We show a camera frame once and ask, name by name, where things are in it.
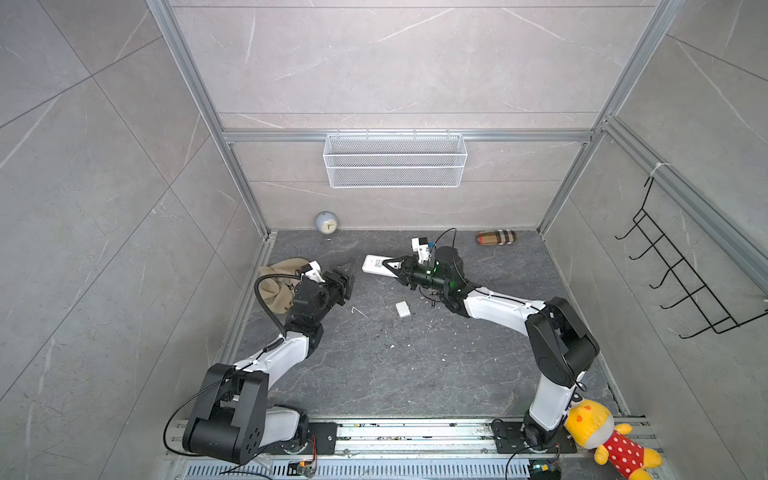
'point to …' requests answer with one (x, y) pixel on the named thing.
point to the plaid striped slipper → (502, 237)
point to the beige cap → (277, 291)
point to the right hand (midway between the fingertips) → (382, 264)
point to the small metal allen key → (352, 311)
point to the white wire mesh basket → (392, 161)
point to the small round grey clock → (326, 224)
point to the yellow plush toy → (592, 425)
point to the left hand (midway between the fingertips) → (357, 259)
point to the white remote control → (374, 264)
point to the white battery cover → (403, 309)
